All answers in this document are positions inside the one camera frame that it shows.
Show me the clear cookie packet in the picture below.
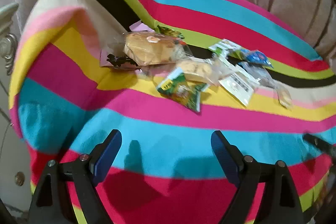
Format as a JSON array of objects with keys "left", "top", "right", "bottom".
[{"left": 238, "top": 61, "right": 293, "bottom": 109}]

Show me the white barcode snack packet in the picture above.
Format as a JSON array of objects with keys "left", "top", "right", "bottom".
[{"left": 219, "top": 71, "right": 260, "bottom": 107}]

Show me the blue snack packet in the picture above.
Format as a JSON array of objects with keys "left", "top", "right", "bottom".
[{"left": 238, "top": 49, "right": 273, "bottom": 68}]

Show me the small bun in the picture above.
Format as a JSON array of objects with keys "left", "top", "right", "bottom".
[{"left": 142, "top": 56, "right": 237, "bottom": 85}]

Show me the green white snack packet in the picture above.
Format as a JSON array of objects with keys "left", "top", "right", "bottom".
[{"left": 208, "top": 39, "right": 242, "bottom": 59}]

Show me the pink chocolate snack packet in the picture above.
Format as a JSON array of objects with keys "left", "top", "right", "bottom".
[{"left": 100, "top": 50, "right": 139, "bottom": 70}]

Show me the green yellow snack packet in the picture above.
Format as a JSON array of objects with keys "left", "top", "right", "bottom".
[{"left": 156, "top": 67, "right": 210, "bottom": 113}]

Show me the large bun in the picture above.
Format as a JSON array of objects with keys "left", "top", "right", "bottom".
[{"left": 103, "top": 31, "right": 192, "bottom": 68}]

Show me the silver white cabinet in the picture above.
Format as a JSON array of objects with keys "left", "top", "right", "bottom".
[{"left": 1, "top": 2, "right": 30, "bottom": 223}]

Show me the striped colourful blanket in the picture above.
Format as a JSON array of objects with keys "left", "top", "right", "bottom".
[{"left": 9, "top": 0, "right": 335, "bottom": 223}]

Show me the green candy packet far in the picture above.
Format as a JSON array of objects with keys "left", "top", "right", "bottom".
[{"left": 157, "top": 25, "right": 185, "bottom": 39}]

